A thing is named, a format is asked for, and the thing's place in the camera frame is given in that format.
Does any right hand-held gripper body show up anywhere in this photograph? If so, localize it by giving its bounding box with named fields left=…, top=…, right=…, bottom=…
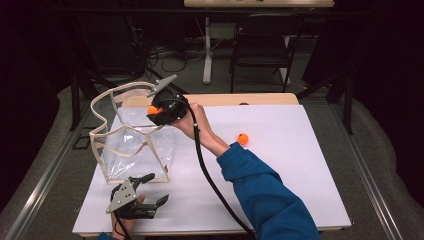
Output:
left=145, top=74, right=190, bottom=124

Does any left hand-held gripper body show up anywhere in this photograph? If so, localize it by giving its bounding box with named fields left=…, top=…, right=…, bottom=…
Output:
left=105, top=177, right=158, bottom=220

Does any clear plastic bag cream trim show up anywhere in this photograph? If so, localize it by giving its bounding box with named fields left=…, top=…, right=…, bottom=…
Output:
left=89, top=80, right=178, bottom=185

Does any person's right hand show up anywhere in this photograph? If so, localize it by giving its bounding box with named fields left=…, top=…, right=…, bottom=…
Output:
left=170, top=103, right=215, bottom=143

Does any person's left hand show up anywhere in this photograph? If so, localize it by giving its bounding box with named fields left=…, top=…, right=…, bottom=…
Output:
left=110, top=194, right=147, bottom=240

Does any white-legged wooden desk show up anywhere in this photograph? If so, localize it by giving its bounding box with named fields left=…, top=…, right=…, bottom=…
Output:
left=183, top=0, right=336, bottom=85

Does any black metal stand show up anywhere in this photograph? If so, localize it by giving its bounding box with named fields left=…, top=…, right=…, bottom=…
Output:
left=295, top=64, right=354, bottom=136
left=68, top=19, right=98, bottom=132

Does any wooden table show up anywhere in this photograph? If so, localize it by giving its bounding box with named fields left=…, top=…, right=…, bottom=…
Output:
left=79, top=92, right=353, bottom=238

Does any black horizontal bar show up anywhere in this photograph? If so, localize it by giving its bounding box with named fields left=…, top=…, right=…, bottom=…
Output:
left=46, top=7, right=371, bottom=18

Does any black folding chair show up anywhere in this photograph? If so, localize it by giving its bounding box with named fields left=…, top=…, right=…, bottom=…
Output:
left=229, top=13, right=307, bottom=94

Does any white board sheet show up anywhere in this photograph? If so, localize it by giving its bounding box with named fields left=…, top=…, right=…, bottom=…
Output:
left=72, top=104, right=353, bottom=234

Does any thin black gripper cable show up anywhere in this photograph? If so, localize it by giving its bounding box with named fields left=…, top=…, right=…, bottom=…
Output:
left=113, top=218, right=133, bottom=240

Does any tangle of floor cables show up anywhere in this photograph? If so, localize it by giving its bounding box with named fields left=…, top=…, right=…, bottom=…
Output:
left=146, top=39, right=208, bottom=74

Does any thick black gripper cable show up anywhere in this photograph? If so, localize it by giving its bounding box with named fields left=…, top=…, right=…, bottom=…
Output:
left=159, top=97, right=258, bottom=240

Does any aluminium floor rail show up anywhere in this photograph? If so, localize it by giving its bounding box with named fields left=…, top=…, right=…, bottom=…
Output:
left=333, top=103, right=405, bottom=240
left=3, top=99, right=93, bottom=240

